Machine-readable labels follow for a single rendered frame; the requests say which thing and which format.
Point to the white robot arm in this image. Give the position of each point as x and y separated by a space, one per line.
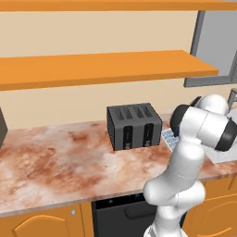
185 160

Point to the orange cupboard door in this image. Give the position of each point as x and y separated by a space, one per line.
216 213
40 223

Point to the dark grey toaster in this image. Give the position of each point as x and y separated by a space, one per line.
135 131

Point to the black dishwasher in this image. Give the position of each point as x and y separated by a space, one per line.
117 220

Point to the silver cupboard knob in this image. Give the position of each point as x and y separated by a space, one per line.
73 212

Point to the grey tap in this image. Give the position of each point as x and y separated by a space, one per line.
232 96

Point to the dark grey fridge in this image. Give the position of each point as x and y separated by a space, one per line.
2 129

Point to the grey framed window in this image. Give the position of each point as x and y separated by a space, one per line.
217 40

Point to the orange wall shelf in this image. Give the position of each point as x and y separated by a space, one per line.
117 4
102 66

